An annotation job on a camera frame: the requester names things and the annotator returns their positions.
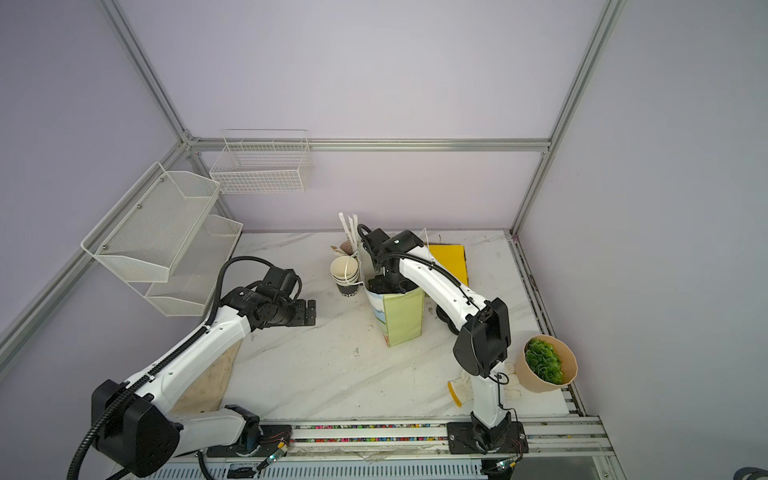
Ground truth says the stack of black paper cups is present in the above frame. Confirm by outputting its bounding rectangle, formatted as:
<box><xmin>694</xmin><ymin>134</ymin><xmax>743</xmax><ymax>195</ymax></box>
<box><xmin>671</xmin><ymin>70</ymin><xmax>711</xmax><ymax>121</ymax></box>
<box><xmin>330</xmin><ymin>256</ymin><xmax>360</xmax><ymax>297</ymax></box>

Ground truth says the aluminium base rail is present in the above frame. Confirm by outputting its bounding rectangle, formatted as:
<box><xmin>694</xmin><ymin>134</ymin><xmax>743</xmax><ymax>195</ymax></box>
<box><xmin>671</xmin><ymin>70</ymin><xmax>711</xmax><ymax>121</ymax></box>
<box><xmin>116</xmin><ymin>416</ymin><xmax>616</xmax><ymax>464</ymax></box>

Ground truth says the tan bowl with green plant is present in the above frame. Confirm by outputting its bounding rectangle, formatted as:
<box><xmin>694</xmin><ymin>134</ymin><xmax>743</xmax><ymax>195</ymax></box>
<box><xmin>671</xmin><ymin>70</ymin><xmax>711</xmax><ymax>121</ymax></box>
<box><xmin>515</xmin><ymin>335</ymin><xmax>579</xmax><ymax>393</ymax></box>

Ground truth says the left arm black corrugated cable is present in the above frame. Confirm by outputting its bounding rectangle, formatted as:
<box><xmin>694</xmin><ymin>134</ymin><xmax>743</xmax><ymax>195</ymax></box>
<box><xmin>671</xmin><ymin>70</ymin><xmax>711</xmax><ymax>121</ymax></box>
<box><xmin>65</xmin><ymin>256</ymin><xmax>277</xmax><ymax>480</ymax></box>

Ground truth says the white work glove right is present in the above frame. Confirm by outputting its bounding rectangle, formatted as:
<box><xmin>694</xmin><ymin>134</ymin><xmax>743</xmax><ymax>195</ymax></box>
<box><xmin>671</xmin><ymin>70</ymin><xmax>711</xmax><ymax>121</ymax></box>
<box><xmin>447</xmin><ymin>371</ymin><xmax>522</xmax><ymax>408</ymax></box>

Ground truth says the white and green paper bag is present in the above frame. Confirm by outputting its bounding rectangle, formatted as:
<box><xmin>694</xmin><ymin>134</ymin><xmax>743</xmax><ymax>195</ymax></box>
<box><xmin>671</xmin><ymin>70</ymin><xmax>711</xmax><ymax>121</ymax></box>
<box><xmin>357</xmin><ymin>240</ymin><xmax>425</xmax><ymax>347</ymax></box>

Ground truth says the white two-tier mesh shelf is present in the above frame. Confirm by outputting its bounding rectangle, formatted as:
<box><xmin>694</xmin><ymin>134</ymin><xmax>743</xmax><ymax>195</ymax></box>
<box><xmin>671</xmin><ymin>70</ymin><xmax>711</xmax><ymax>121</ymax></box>
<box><xmin>81</xmin><ymin>162</ymin><xmax>242</xmax><ymax>317</ymax></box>

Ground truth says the pink utensil holder cup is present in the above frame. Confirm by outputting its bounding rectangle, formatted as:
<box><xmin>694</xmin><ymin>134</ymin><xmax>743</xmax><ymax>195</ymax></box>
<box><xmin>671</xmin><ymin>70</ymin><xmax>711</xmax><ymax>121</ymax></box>
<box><xmin>340</xmin><ymin>240</ymin><xmax>356</xmax><ymax>256</ymax></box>

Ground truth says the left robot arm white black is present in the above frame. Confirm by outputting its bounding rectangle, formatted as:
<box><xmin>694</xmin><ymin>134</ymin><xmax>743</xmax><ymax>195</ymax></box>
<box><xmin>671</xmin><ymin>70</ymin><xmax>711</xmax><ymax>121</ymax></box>
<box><xmin>67</xmin><ymin>265</ymin><xmax>316</xmax><ymax>479</ymax></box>

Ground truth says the yellow napkin stack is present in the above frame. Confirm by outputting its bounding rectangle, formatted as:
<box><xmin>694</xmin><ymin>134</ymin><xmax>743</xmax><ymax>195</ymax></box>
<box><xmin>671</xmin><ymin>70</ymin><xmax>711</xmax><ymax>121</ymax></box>
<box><xmin>429</xmin><ymin>244</ymin><xmax>469</xmax><ymax>286</ymax></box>

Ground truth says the stack of black cup lids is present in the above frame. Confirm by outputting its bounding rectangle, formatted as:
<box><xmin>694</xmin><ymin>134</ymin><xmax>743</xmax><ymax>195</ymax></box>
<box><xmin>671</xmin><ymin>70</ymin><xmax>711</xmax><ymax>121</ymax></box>
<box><xmin>435</xmin><ymin>306</ymin><xmax>459</xmax><ymax>335</ymax></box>

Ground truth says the white wire basket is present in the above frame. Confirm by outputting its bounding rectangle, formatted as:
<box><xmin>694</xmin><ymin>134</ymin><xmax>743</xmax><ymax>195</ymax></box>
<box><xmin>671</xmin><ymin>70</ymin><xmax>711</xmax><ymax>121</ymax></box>
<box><xmin>210</xmin><ymin>129</ymin><xmax>313</xmax><ymax>195</ymax></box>

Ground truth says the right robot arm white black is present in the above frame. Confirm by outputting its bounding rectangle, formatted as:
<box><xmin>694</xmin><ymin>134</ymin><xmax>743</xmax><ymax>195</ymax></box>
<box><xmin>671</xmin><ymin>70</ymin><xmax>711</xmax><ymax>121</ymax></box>
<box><xmin>357</xmin><ymin>224</ymin><xmax>524</xmax><ymax>455</ymax></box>

